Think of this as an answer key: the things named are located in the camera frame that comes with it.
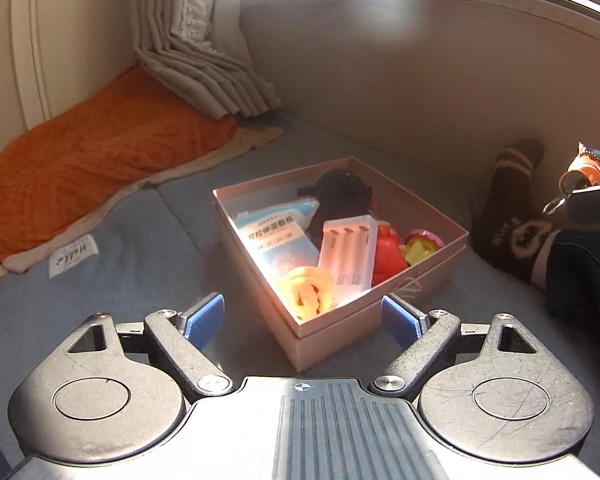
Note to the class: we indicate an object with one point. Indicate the grey curtain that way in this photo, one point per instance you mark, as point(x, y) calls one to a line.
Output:
point(200, 80)

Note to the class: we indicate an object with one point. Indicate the white lace curtain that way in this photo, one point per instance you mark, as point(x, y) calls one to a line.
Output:
point(197, 0)

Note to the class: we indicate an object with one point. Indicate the blue wet wipes packet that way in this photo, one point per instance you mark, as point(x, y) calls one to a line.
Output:
point(275, 240)

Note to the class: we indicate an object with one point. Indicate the pink cardboard box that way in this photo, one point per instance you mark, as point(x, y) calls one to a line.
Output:
point(330, 340)

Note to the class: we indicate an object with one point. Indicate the brown striped sock foot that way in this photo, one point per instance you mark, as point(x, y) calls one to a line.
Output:
point(510, 220)

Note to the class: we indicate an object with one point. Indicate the person's right leg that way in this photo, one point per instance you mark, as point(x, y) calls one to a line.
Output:
point(590, 270)

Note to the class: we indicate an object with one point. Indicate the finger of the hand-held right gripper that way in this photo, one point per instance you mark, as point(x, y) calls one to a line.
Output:
point(597, 210)

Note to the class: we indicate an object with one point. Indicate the orange pumpkin toy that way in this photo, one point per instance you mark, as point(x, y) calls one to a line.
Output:
point(307, 292)

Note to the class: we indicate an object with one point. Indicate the blue-grey fleece blanket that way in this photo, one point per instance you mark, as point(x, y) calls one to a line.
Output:
point(155, 240)

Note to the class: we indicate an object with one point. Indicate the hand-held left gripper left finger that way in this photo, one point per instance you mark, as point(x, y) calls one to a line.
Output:
point(205, 321)

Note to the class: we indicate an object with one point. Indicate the orange textured blanket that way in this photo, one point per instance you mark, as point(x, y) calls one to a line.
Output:
point(95, 170)

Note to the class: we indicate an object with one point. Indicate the red wind-up toy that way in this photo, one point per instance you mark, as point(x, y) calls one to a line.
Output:
point(387, 255)

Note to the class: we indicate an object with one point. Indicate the black plush toy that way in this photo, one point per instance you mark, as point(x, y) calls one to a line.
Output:
point(337, 200)

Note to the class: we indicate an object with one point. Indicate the yellow pudding toy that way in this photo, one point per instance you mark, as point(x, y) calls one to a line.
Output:
point(422, 245)

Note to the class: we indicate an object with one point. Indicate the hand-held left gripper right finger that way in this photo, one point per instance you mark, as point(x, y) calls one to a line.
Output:
point(397, 321)

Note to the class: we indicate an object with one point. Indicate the white battery case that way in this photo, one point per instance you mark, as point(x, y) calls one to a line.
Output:
point(347, 250)

